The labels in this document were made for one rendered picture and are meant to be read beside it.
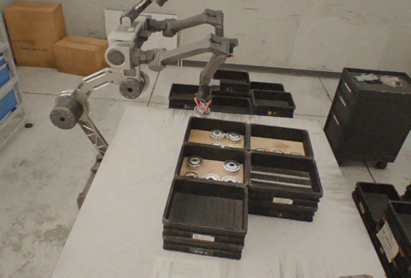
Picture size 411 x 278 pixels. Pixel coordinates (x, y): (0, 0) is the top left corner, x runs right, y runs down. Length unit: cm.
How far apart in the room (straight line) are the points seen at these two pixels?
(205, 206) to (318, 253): 63
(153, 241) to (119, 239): 17
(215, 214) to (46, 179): 192
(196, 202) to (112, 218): 47
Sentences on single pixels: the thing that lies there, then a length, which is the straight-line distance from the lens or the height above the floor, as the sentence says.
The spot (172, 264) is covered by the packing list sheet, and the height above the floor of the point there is 70.
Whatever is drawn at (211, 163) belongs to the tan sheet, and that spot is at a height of 83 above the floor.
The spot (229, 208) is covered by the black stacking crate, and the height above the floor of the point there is 83.
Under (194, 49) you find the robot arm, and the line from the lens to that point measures 163.
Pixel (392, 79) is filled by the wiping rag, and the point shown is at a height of 89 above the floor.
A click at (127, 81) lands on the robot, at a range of 213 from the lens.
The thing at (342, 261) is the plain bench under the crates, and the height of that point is 70.
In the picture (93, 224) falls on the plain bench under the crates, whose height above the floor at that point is 70.
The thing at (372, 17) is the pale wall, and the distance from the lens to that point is 532.
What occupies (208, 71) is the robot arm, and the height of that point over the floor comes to 139.
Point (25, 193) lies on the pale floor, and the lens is 324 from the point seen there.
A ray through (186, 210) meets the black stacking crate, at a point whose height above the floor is 83.
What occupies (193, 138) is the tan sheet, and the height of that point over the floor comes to 83.
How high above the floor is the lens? 218
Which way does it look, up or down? 34 degrees down
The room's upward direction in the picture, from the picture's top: 5 degrees clockwise
